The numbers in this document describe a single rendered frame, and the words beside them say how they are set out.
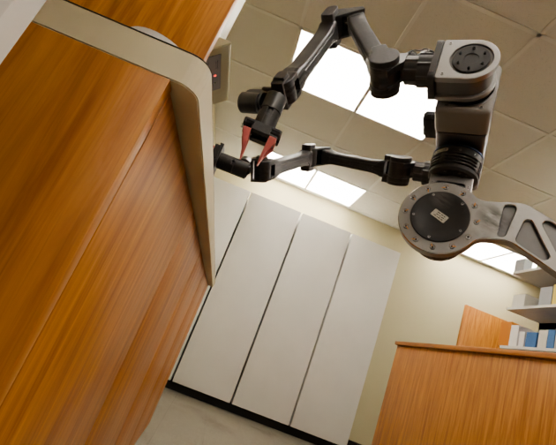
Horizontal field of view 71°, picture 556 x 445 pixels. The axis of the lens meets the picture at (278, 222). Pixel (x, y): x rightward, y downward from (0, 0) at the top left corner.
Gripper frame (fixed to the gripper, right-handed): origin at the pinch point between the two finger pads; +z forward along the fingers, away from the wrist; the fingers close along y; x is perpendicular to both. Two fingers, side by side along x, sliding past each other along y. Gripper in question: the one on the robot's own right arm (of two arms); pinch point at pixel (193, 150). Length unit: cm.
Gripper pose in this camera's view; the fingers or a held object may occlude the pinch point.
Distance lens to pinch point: 137.6
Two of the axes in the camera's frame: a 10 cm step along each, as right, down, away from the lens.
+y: 3.4, -9.0, 2.9
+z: -9.3, -3.6, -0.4
